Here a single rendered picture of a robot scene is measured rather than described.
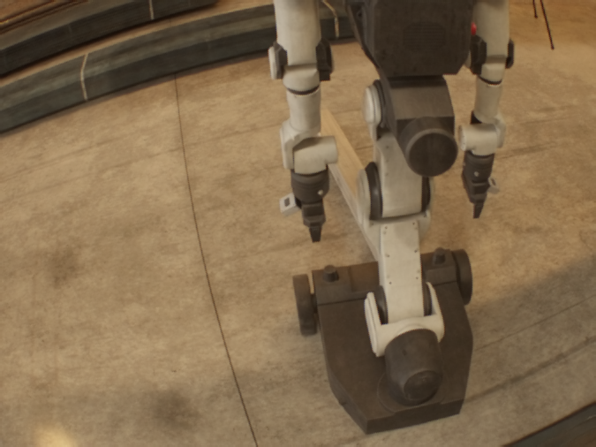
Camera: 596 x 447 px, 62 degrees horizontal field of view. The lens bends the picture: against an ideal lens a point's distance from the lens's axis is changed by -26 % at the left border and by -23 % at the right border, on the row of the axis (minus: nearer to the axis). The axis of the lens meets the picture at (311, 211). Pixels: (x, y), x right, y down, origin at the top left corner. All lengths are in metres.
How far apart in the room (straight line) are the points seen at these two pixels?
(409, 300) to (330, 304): 0.33
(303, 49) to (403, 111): 0.23
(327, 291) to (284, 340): 0.25
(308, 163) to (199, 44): 2.40
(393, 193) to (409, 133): 0.40
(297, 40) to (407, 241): 0.71
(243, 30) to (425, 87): 2.64
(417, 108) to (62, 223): 2.02
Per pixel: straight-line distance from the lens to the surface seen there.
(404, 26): 1.09
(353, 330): 1.88
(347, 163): 2.61
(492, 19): 1.30
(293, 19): 1.19
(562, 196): 2.76
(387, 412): 1.69
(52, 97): 3.90
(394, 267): 1.70
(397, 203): 1.59
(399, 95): 1.21
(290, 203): 1.59
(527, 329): 2.14
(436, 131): 1.18
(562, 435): 1.73
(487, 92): 1.40
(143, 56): 3.77
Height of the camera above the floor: 1.63
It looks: 40 degrees down
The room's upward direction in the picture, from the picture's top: 5 degrees counter-clockwise
